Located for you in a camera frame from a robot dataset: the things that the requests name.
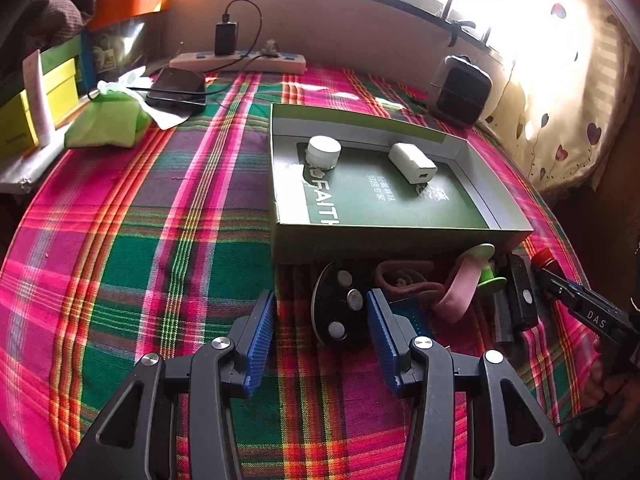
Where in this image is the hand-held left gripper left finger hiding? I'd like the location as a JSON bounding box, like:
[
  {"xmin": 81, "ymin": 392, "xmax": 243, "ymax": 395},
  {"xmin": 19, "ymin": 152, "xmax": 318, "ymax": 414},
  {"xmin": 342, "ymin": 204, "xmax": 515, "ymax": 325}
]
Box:
[{"xmin": 60, "ymin": 289, "xmax": 277, "ymax": 480}]

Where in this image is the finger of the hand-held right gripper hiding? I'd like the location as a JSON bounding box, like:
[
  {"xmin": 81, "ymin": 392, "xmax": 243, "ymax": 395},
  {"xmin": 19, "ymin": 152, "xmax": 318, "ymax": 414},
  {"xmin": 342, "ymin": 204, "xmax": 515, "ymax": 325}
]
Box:
[{"xmin": 535, "ymin": 266, "xmax": 587, "ymax": 312}]

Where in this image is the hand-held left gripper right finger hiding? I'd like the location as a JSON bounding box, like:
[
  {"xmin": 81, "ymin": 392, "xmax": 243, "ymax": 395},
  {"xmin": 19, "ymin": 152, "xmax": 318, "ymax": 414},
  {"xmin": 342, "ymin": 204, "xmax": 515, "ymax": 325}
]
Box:
[{"xmin": 366, "ymin": 289, "xmax": 583, "ymax": 480}]

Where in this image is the red capped brown bottle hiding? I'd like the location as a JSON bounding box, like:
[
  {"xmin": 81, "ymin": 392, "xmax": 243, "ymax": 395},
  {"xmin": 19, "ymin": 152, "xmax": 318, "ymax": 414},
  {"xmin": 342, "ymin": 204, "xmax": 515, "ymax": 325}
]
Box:
[{"xmin": 530, "ymin": 249, "xmax": 558, "ymax": 273}]

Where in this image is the black remote key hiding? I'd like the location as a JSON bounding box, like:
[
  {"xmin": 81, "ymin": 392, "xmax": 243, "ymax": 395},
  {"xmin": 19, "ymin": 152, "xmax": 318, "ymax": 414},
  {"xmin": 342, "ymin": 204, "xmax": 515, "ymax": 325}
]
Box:
[{"xmin": 505, "ymin": 254, "xmax": 540, "ymax": 332}]

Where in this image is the blue translucent plastic box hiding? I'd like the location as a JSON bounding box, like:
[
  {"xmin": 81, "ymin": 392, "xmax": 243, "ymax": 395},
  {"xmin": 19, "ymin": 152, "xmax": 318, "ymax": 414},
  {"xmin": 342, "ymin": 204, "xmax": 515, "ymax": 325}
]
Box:
[{"xmin": 387, "ymin": 297, "xmax": 436, "ymax": 341}]

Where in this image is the black oval device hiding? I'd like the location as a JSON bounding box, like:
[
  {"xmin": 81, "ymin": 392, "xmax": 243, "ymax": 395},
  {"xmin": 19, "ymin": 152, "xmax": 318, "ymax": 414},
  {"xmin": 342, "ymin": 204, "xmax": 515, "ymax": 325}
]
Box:
[{"xmin": 311, "ymin": 258, "xmax": 373, "ymax": 346}]

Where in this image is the pink plastic case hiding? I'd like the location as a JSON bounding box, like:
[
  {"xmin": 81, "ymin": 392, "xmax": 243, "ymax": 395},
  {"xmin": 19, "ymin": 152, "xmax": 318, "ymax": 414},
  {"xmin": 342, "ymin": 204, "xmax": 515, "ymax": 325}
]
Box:
[{"xmin": 434, "ymin": 260, "xmax": 480, "ymax": 325}]

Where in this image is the green cardboard box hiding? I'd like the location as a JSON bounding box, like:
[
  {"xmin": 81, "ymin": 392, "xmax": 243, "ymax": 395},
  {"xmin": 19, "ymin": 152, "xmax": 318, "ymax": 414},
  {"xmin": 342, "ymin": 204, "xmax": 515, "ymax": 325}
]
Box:
[{"xmin": 269, "ymin": 102, "xmax": 535, "ymax": 266}]

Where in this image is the person's right hand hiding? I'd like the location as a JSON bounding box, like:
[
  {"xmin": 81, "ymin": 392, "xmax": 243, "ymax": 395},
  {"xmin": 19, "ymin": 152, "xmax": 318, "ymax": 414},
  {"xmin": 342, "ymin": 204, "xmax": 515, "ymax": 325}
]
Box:
[{"xmin": 589, "ymin": 337, "xmax": 640, "ymax": 423}]

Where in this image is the green spool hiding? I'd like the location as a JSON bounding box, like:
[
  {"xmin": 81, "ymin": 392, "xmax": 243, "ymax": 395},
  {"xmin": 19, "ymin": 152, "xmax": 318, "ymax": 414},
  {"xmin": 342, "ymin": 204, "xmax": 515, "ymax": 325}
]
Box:
[{"xmin": 456, "ymin": 242, "xmax": 505, "ymax": 292}]

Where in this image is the plaid blanket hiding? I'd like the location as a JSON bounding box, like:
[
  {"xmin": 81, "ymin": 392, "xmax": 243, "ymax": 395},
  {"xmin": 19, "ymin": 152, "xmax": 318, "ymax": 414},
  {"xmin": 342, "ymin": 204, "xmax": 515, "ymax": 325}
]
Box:
[{"xmin": 0, "ymin": 62, "xmax": 606, "ymax": 480}]

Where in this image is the cream heart print curtain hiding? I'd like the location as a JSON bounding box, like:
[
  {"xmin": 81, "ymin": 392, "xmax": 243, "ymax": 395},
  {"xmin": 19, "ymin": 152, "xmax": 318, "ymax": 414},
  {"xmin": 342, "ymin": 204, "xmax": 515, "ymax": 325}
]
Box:
[{"xmin": 480, "ymin": 0, "xmax": 631, "ymax": 196}]

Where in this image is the white charger cube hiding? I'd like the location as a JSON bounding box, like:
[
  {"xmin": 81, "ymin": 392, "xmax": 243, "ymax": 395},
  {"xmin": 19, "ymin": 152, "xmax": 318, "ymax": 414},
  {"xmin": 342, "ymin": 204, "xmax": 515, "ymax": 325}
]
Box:
[{"xmin": 388, "ymin": 142, "xmax": 438, "ymax": 185}]

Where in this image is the white round cap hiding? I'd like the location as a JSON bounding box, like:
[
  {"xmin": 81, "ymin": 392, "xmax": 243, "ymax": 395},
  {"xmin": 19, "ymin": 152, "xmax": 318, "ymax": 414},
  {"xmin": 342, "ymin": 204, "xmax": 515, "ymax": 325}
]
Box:
[{"xmin": 306, "ymin": 136, "xmax": 343, "ymax": 171}]

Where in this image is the grey small heater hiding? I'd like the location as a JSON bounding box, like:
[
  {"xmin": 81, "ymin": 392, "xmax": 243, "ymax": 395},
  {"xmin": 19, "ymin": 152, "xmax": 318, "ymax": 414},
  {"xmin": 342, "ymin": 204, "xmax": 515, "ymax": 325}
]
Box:
[{"xmin": 430, "ymin": 54, "xmax": 493, "ymax": 128}]

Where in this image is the white tissue paper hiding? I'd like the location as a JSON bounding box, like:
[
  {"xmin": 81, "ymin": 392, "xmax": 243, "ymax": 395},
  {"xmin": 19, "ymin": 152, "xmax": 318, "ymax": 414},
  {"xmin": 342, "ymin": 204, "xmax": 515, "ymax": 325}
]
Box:
[{"xmin": 97, "ymin": 71, "xmax": 193, "ymax": 130}]

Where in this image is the green tissue pack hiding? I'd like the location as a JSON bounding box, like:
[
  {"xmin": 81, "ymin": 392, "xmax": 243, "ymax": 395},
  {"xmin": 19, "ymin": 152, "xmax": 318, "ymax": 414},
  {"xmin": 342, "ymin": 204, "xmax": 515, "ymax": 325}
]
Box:
[{"xmin": 64, "ymin": 80, "xmax": 151, "ymax": 150}]

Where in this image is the black smartphone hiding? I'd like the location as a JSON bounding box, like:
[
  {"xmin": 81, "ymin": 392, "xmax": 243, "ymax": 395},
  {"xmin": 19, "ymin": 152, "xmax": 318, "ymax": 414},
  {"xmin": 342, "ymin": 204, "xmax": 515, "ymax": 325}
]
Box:
[{"xmin": 145, "ymin": 67, "xmax": 208, "ymax": 108}]

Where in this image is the white power strip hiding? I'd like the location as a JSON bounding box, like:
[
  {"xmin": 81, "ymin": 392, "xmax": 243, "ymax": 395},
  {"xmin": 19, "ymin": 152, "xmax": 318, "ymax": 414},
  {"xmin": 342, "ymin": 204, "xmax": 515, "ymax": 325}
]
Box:
[{"xmin": 169, "ymin": 51, "xmax": 307, "ymax": 75}]

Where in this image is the black power adapter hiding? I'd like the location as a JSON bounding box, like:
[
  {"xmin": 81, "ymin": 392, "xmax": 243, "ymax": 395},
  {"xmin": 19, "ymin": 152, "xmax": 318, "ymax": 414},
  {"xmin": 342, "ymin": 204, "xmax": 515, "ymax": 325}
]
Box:
[{"xmin": 215, "ymin": 22, "xmax": 238, "ymax": 56}]

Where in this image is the white tube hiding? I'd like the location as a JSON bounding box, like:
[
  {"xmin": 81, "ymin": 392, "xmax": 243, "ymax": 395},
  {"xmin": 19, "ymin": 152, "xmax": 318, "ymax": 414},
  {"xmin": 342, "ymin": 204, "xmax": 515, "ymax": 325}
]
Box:
[{"xmin": 22, "ymin": 51, "xmax": 55, "ymax": 147}]

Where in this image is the yellow-green cardboard box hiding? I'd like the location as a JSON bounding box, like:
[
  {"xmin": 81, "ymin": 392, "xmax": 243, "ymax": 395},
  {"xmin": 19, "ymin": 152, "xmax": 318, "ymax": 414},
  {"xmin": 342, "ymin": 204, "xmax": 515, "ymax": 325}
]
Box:
[{"xmin": 0, "ymin": 57, "xmax": 81, "ymax": 161}]

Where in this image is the clear plastic bag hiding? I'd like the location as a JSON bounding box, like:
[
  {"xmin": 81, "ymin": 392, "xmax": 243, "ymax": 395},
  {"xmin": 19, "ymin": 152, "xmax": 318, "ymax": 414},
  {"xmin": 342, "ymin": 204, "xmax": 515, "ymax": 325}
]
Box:
[{"xmin": 92, "ymin": 17, "xmax": 151, "ymax": 78}]

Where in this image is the dark green box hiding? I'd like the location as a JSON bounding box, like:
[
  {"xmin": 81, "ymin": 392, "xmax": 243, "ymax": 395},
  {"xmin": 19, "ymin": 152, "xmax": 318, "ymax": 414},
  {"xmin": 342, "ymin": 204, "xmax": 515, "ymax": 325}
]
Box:
[{"xmin": 37, "ymin": 35, "xmax": 86, "ymax": 73}]

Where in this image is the orange box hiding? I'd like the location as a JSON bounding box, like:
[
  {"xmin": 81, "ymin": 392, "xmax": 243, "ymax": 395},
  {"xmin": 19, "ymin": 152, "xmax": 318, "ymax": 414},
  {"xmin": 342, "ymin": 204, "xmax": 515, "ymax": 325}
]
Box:
[{"xmin": 92, "ymin": 0, "xmax": 176, "ymax": 31}]

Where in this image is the brown cloth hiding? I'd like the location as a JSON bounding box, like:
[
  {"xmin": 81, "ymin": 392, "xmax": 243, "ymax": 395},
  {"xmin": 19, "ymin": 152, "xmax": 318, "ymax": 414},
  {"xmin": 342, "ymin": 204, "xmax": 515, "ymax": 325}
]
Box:
[{"xmin": 15, "ymin": 0, "xmax": 88, "ymax": 51}]

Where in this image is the brown hair tie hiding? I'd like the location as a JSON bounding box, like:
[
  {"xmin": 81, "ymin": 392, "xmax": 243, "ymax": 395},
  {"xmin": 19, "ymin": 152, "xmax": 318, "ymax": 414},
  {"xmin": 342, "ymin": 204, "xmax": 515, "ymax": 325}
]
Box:
[{"xmin": 375, "ymin": 260, "xmax": 453, "ymax": 306}]

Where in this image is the black tie strap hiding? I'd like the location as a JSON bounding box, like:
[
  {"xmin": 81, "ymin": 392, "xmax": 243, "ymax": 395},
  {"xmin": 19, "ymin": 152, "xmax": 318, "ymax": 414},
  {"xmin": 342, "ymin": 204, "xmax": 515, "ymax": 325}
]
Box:
[{"xmin": 447, "ymin": 19, "xmax": 476, "ymax": 47}]

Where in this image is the black charging cable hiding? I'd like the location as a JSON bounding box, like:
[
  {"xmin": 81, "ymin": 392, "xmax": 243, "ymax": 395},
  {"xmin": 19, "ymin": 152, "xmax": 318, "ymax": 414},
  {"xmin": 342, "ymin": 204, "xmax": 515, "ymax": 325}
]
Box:
[{"xmin": 87, "ymin": 0, "xmax": 264, "ymax": 106}]

